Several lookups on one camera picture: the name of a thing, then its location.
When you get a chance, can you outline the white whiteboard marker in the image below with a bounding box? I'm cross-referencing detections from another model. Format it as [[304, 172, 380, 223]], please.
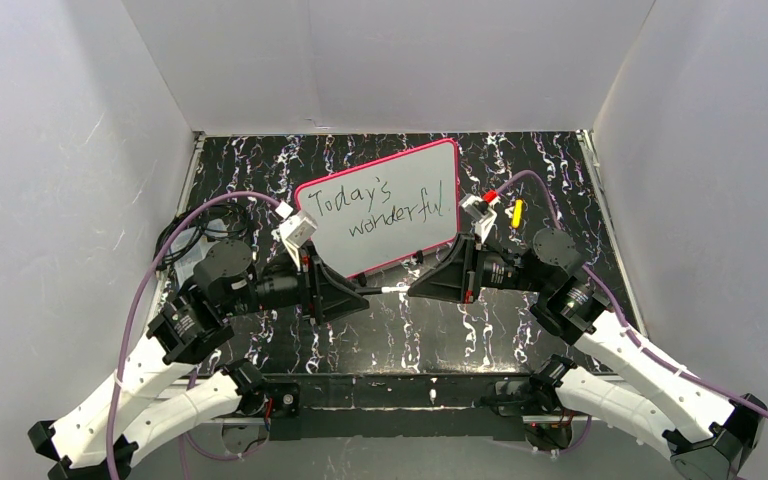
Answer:
[[380, 286, 410, 294]]

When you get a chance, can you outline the pink framed whiteboard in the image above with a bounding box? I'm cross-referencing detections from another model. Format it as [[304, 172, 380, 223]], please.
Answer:
[[294, 138, 460, 277]]

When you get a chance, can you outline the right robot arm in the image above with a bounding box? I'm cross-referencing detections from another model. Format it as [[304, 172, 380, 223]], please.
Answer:
[[408, 228, 763, 479]]

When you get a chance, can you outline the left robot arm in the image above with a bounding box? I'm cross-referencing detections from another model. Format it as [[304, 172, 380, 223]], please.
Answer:
[[28, 239, 369, 479]]

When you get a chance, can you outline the yellow marker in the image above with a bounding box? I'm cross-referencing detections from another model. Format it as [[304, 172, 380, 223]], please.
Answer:
[[509, 199, 525, 229]]

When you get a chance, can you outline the clear plastic organizer box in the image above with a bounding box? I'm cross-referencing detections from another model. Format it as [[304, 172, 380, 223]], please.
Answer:
[[169, 219, 228, 280]]

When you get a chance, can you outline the black wire board stand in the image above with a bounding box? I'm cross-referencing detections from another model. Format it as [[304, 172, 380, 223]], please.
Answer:
[[351, 250, 425, 287]]

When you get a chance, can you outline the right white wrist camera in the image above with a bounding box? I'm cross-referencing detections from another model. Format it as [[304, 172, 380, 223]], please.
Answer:
[[459, 194, 497, 245]]

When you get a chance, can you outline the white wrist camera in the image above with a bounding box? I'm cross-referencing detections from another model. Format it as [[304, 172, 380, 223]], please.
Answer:
[[459, 194, 497, 245], [278, 210, 318, 271]]

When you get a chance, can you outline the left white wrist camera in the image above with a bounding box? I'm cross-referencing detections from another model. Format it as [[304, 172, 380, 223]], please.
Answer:
[[278, 210, 318, 271]]

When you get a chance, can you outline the black cable bundle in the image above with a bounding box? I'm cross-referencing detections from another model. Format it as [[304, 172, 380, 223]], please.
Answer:
[[153, 201, 259, 273]]

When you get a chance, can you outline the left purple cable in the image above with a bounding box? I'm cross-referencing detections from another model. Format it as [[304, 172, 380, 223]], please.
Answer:
[[105, 191, 295, 480]]

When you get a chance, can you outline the purple cable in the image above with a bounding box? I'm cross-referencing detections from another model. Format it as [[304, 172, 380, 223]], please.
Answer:
[[105, 191, 295, 480], [483, 170, 768, 465]]

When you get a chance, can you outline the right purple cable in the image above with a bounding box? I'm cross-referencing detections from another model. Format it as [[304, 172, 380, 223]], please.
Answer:
[[483, 170, 768, 465]]

